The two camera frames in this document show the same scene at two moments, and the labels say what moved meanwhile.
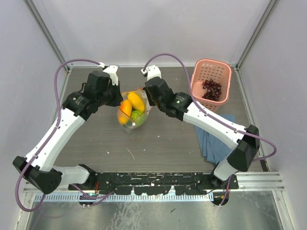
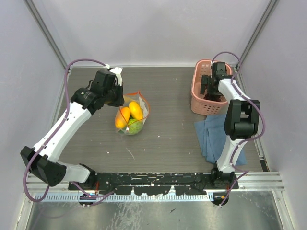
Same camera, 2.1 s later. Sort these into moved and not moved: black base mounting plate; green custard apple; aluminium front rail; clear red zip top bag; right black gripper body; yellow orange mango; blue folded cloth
Moved: right black gripper body; clear red zip top bag; green custard apple; yellow orange mango
Not moved: black base mounting plate; aluminium front rail; blue folded cloth
